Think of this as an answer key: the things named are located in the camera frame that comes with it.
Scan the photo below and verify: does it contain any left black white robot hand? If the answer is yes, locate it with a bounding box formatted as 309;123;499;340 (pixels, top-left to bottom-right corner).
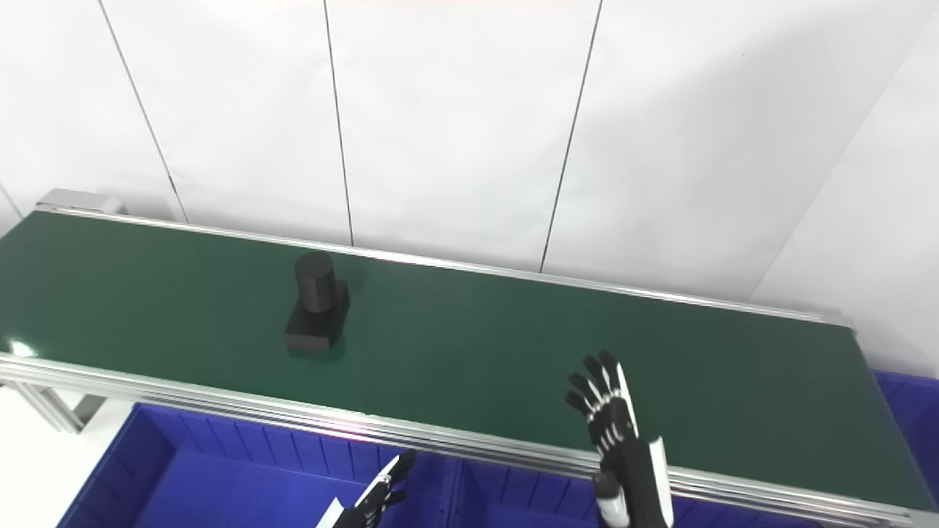
315;449;418;528

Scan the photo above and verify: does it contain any blue plastic bin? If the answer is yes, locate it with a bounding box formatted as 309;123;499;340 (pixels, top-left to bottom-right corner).
57;402;460;528
872;370;939;481
446;458;833;528

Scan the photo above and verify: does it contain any green conveyor belt aluminium frame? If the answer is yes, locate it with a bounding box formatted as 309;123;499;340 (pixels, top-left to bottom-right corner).
0;205;939;528

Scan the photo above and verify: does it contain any aluminium conveyor leg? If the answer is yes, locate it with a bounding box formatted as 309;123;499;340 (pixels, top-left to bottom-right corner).
11;380;105;434

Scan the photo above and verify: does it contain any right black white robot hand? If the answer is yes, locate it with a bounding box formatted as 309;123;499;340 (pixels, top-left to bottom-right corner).
564;349;675;528

